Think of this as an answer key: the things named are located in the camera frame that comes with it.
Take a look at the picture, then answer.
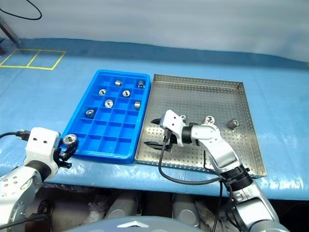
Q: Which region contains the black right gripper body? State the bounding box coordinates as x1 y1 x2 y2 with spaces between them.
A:
162 130 179 153

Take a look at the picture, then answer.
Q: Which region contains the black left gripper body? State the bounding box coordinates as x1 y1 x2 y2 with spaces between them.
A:
53 148 73 169

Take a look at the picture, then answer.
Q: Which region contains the blue compartment tray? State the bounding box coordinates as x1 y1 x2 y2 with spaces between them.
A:
61 69 152 164

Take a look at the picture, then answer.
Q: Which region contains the perforated steel tray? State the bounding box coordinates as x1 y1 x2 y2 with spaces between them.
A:
134 73 267 179

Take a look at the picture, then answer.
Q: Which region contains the blue table cover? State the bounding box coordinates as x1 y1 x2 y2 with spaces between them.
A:
0 37 309 201

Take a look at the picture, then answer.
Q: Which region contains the grey rounded cylinder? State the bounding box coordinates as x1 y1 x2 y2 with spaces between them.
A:
104 190 140 219
171 193 201 228

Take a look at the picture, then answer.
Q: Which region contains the silver robot torso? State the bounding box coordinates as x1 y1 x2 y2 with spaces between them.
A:
64 215 212 232

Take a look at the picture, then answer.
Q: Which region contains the grey metal pole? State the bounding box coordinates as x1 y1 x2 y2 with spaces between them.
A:
0 16 22 48

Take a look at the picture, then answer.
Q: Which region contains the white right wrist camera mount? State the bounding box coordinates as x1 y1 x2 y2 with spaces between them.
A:
159 109 187 147

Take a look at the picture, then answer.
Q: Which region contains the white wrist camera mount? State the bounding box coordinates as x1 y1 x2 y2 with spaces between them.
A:
159 109 187 147
25 127 61 180

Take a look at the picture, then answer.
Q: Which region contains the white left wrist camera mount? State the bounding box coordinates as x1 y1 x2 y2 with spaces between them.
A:
25 127 61 180

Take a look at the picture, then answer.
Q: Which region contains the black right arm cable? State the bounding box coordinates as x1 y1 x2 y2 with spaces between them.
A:
158 129 251 232

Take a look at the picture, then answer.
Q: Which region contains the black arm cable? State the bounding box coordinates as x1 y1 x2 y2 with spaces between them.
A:
158 129 251 232
0 129 31 141

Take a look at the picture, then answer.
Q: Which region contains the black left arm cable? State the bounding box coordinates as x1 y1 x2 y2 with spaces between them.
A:
0 129 31 141

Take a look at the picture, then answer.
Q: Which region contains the black cable loop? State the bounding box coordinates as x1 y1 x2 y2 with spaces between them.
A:
0 0 43 21

